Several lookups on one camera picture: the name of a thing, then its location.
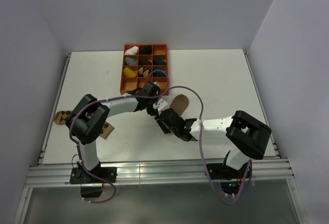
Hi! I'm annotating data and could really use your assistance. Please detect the orange wooden compartment tray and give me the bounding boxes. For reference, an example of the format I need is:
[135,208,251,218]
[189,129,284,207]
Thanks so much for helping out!
[120,44,170,94]

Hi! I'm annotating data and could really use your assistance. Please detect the teal rolled sock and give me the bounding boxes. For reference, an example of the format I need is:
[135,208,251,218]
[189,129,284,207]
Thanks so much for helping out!
[153,66,167,78]
[153,55,167,65]

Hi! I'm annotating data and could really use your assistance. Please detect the argyle rolled sock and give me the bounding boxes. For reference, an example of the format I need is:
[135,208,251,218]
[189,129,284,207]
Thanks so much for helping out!
[138,66,152,78]

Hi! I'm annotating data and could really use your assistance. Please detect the white rolled sock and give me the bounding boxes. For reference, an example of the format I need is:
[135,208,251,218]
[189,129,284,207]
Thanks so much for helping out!
[124,46,139,55]

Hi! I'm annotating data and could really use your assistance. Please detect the teal rolled sock lower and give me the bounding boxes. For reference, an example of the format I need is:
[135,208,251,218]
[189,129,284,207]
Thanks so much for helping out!
[153,66,167,78]

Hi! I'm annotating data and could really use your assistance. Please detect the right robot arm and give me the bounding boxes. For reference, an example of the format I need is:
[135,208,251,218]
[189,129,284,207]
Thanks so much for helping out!
[155,108,272,178]

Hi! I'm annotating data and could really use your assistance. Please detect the aluminium table frame rail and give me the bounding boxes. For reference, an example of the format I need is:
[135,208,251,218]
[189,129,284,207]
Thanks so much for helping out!
[24,158,294,188]

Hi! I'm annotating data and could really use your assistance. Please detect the tan sock with maroon cuff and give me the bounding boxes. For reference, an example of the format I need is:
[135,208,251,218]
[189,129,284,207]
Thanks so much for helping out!
[170,94,189,116]

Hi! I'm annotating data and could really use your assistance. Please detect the yellow rolled sock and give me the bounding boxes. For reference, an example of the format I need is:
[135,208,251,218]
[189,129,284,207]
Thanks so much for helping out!
[123,67,137,78]

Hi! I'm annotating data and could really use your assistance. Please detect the teal rolled sock upper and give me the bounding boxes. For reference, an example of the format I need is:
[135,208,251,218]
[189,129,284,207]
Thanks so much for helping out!
[153,55,167,65]

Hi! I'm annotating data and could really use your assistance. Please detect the grey rolled sock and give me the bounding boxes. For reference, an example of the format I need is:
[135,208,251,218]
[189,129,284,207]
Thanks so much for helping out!
[125,57,138,66]

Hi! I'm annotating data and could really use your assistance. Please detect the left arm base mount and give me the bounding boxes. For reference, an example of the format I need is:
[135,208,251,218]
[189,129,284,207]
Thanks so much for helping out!
[69,167,117,200]

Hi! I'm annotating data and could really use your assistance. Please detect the brown argyle sock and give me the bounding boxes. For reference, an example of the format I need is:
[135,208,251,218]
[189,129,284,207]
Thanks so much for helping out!
[52,110,115,139]

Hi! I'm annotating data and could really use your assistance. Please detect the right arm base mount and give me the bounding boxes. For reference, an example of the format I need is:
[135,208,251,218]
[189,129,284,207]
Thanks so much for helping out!
[206,163,247,180]

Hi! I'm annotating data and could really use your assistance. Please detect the dark green rolled sock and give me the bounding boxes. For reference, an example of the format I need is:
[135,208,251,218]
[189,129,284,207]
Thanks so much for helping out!
[139,45,152,55]

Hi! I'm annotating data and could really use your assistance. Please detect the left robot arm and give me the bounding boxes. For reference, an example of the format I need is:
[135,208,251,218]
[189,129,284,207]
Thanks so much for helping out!
[66,82,160,182]

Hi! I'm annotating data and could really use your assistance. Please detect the dark brown rolled sock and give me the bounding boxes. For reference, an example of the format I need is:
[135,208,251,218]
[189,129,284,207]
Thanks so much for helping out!
[138,55,152,65]

